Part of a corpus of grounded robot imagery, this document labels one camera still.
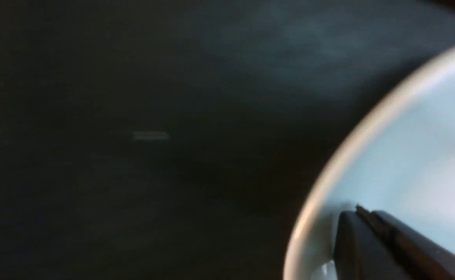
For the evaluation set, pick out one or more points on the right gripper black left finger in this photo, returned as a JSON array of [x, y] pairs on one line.
[[360, 255]]

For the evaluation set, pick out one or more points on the white sauce dish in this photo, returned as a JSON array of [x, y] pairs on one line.
[[400, 159]]

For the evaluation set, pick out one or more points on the black serving tray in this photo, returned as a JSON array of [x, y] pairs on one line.
[[177, 139]]

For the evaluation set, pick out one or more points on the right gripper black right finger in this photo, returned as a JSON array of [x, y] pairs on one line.
[[415, 253]]

